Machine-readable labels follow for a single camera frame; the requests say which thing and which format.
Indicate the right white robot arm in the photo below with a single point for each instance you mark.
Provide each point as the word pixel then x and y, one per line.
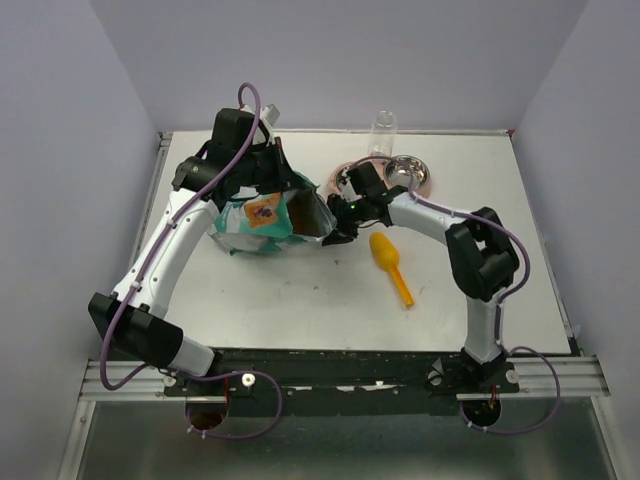
pixel 481 254

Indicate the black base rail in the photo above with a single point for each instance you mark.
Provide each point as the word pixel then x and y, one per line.
pixel 260 382

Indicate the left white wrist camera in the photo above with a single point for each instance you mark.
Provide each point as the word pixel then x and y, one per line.
pixel 269 115

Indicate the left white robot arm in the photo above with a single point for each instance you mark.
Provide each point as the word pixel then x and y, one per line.
pixel 132 317

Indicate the yellow plastic scoop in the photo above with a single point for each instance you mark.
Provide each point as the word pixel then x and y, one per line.
pixel 387 258

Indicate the pink double pet bowl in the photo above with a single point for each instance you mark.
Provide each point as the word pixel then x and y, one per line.
pixel 404 170

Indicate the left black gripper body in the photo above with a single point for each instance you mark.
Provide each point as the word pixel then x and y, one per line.
pixel 263 168

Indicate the clear water bottle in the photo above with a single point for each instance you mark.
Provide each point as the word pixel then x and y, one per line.
pixel 382 134

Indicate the teal dog food bag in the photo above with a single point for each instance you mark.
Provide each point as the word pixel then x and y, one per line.
pixel 270 223

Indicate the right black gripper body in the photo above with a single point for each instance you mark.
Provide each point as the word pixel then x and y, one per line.
pixel 348 215

